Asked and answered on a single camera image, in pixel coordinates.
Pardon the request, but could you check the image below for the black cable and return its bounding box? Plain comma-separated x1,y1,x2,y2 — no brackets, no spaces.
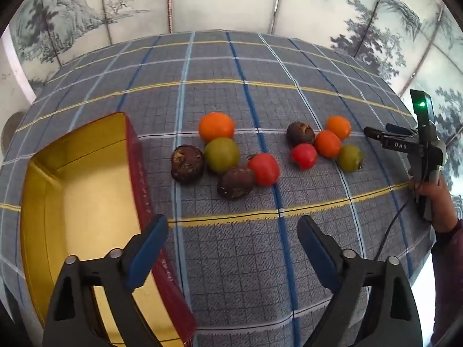
374,188,420,261

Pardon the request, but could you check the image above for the red tomato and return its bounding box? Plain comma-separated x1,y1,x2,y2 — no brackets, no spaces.
291,143,318,170
247,153,281,187

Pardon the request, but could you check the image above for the red and gold box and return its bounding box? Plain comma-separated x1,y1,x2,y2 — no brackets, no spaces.
20,112,198,346

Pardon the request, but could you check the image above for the person's right hand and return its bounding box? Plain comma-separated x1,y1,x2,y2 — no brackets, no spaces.
410,175,458,232

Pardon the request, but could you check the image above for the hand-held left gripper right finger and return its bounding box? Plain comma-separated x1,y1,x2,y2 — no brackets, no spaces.
297,215,424,347

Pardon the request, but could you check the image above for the small orange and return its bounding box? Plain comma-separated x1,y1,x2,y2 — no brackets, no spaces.
326,115,352,141
314,130,342,158

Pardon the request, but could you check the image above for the large green fruit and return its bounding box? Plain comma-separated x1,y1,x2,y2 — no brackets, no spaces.
204,137,241,173

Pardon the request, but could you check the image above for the person's right forearm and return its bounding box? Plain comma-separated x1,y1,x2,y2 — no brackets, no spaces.
430,219,463,347

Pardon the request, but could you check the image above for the large orange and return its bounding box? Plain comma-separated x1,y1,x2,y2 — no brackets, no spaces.
198,112,236,144

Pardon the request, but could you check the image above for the painted landscape folding screen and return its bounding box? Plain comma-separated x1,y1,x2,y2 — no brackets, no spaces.
7,0,463,203

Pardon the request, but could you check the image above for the small green fruit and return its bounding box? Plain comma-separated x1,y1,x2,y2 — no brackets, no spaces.
338,145,364,173

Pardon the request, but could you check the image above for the dark brown fruit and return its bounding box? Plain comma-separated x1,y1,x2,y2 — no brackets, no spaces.
171,145,205,185
286,122,315,147
217,166,256,200

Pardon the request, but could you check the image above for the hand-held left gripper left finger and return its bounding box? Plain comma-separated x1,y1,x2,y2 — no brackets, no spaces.
43,214,169,347

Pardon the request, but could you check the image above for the blue plaid tablecloth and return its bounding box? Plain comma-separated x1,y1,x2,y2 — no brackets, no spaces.
0,30,440,347

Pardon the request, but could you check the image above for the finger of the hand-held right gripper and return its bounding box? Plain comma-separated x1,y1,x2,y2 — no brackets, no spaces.
363,126,422,152
385,123,420,137

